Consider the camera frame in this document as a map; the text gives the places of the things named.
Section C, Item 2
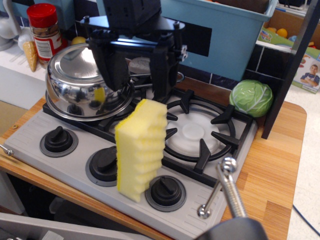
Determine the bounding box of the black right stove knob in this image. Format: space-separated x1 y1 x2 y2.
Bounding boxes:
144 175 187 213

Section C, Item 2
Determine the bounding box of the black left burner grate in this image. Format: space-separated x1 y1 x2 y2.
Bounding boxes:
43 77 154 143

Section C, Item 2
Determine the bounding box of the blue plastic bin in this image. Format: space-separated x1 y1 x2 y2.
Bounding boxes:
95 0 279 82

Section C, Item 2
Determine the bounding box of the black vertical post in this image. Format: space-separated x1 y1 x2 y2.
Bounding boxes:
261 0 320 139

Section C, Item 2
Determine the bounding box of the black right burner grate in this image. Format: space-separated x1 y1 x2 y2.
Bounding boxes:
150 89 258 188

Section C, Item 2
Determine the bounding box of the yellow sponge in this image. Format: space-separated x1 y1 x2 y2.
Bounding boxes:
115 99 168 203

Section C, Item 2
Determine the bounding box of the orange toy fruit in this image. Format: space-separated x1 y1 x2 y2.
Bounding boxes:
276 28 288 38

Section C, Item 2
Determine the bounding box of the black burner grate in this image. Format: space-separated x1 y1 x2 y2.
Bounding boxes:
150 89 258 188
43 77 154 143

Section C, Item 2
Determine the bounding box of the toy ice cream cone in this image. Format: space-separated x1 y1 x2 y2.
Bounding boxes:
22 41 38 72

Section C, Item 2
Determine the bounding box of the stainless steel pot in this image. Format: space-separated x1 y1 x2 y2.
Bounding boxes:
45 43 151 122

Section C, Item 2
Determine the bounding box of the black left stove knob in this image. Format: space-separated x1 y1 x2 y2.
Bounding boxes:
39 126 79 158

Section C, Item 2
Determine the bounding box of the black stove knob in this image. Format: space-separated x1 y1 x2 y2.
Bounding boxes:
85 146 118 187
39 126 79 158
144 175 187 213

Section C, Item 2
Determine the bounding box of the red lid spice jar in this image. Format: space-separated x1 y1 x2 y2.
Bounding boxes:
26 3 68 68

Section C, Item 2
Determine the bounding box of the toy box with boy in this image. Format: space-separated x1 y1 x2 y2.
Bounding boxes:
258 27 320 94

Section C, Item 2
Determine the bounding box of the green toy cabbage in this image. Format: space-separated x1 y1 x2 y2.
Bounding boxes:
229 79 274 118

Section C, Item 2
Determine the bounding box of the grey toy faucet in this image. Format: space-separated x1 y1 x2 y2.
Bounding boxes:
0 0 22 52

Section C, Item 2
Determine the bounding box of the black middle stove knob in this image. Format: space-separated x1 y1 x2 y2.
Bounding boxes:
85 146 118 187

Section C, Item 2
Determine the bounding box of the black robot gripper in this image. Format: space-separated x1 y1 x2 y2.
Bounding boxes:
80 0 188 102

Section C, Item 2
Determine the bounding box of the grey toy stove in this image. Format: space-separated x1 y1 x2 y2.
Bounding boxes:
4 90 258 240

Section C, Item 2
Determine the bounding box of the yellow toy lemon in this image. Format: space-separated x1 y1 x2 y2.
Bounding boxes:
70 36 86 46

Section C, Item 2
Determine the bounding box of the grey toy bread slice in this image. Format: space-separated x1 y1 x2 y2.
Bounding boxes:
128 57 151 74

